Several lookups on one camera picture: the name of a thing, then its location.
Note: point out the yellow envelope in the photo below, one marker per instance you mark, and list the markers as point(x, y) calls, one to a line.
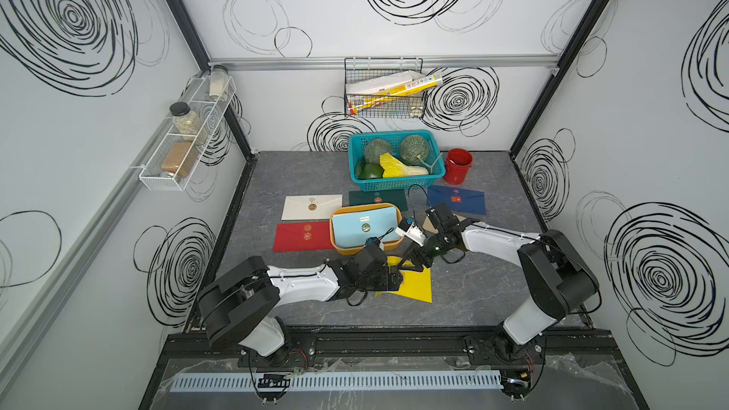
point(417, 285)

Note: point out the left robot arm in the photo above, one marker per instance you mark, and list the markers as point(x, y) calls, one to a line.
point(236, 308)

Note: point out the yellow white cabbage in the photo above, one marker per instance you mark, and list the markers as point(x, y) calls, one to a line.
point(393, 168)

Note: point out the white envelope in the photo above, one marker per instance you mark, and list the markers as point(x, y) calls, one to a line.
point(320, 207)

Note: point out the green melon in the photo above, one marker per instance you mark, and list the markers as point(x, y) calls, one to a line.
point(375, 148)
point(415, 150)

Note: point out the dark green envelope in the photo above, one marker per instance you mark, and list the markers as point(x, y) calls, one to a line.
point(395, 197)

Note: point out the beige envelope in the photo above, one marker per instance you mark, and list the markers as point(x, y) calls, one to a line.
point(430, 228)

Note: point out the left green melon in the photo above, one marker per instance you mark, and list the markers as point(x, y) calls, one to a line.
point(375, 148)

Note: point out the black wire wall basket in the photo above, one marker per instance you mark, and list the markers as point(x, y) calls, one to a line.
point(362, 69)

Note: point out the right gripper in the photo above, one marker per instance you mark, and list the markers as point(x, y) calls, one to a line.
point(412, 254)

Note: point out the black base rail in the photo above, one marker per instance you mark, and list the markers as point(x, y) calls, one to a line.
point(310, 346)

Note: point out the white wrap box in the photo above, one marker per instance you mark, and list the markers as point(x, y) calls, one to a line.
point(378, 85)

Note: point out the green pepper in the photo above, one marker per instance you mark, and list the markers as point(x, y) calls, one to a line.
point(371, 171)

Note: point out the red cup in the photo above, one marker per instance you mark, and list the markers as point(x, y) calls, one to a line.
point(457, 163)

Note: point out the light blue envelope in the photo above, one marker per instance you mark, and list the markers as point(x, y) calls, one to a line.
point(354, 229)

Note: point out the yellow storage box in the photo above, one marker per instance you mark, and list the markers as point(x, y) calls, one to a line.
point(388, 246)

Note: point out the brown block package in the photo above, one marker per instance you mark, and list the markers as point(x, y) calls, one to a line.
point(180, 160)

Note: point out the white wire wall shelf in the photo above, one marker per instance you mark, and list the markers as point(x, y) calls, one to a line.
point(213, 144)

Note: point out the yellow foil roll box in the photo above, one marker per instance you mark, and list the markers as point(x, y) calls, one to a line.
point(393, 92)

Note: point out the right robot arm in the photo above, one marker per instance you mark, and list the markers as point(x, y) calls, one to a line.
point(558, 279)

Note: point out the navy blue envelope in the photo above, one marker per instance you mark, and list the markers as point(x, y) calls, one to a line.
point(458, 199)

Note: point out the clear lid jar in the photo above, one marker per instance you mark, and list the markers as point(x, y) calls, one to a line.
point(218, 79)

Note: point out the black lid spice jar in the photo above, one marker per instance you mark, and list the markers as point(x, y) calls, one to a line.
point(186, 120)

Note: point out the teal plastic basket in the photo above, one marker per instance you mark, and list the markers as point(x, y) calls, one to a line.
point(434, 163)

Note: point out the red envelope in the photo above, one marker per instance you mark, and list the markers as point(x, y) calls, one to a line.
point(303, 237)

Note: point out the white slotted cable duct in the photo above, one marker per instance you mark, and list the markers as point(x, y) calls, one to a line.
point(338, 381)

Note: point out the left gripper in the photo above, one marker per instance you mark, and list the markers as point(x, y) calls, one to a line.
point(383, 284)

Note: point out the right green melon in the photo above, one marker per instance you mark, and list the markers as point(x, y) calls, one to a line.
point(415, 150)

